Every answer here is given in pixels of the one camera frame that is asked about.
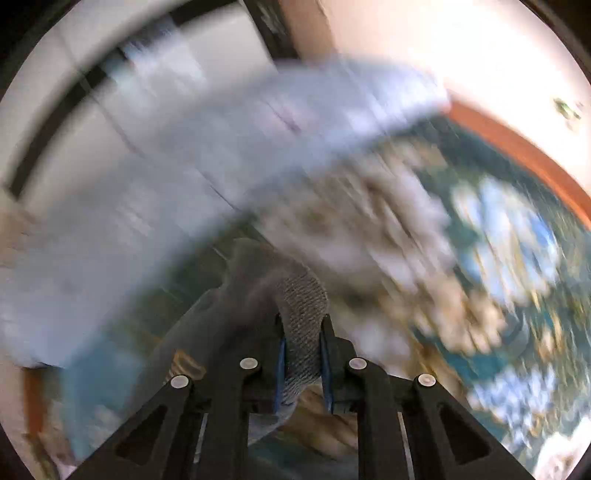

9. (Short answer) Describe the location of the grey fleece sweatshirt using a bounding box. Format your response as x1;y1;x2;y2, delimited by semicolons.
148;237;331;448

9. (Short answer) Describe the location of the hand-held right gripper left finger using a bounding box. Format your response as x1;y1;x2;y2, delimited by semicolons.
67;314;289;480

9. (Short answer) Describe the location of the green wall sticker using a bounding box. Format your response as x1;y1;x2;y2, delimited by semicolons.
554;98;583;121

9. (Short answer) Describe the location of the white glossy wardrobe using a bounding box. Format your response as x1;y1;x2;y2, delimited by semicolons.
0;0;296;208

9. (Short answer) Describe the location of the light blue floral duvet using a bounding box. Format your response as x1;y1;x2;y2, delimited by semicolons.
0;55;453;370

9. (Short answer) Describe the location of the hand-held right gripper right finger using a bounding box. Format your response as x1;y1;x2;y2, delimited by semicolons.
320;315;536;480

